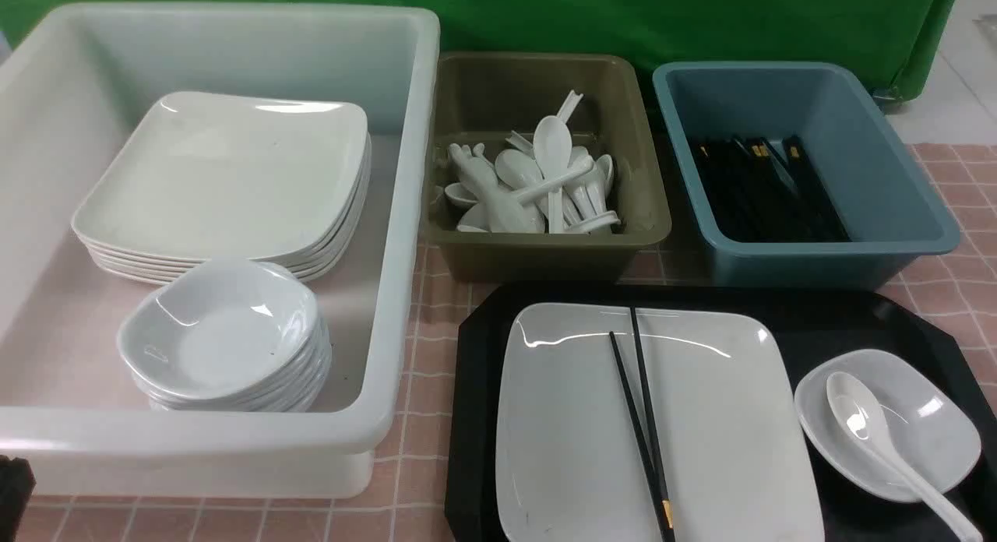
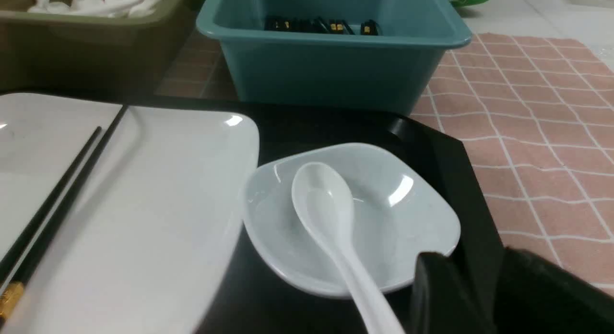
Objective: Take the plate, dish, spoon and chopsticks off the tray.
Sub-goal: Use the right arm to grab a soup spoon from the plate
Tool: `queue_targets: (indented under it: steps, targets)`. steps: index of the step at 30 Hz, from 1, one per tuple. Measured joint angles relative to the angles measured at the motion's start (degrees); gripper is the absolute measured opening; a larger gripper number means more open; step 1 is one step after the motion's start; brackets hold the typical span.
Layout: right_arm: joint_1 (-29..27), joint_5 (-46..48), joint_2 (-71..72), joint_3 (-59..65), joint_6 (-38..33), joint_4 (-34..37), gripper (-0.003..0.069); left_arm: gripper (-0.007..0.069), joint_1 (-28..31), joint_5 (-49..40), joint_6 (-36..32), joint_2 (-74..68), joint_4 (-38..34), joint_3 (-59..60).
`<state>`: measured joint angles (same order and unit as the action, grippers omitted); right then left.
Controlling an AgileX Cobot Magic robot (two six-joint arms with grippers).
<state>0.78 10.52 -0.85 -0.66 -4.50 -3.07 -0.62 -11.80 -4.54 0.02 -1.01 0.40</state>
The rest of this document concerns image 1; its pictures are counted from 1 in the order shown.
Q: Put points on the white ceramic soup spoon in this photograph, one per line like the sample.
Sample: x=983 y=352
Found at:
x=860 y=416

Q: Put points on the pile of white spoons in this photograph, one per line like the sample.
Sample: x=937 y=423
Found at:
x=542 y=185

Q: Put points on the olive green plastic bin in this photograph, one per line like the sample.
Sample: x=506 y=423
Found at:
x=482 y=97

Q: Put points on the small white bowl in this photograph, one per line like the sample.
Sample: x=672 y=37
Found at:
x=929 y=430

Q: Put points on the white square rice plate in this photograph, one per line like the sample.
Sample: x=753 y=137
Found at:
x=567 y=463

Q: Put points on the black serving tray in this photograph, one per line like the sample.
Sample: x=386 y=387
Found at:
x=811 y=326

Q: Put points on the large white plastic tub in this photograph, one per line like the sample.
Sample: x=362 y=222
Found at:
x=72 y=92

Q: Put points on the stack of white square plates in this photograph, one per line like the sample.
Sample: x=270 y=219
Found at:
x=216 y=176

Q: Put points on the blue plastic bin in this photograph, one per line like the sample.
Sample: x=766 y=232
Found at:
x=890 y=210

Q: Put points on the pile of black chopsticks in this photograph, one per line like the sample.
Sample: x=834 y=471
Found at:
x=762 y=191

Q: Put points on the stack of small white bowls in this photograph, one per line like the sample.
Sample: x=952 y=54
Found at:
x=229 y=335

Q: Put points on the green backdrop cloth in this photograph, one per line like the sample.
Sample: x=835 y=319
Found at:
x=888 y=44

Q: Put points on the pink checkered tablecloth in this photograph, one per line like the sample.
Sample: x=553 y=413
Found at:
x=404 y=500

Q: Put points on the black chopstick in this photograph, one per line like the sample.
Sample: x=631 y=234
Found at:
x=635 y=412
x=651 y=454

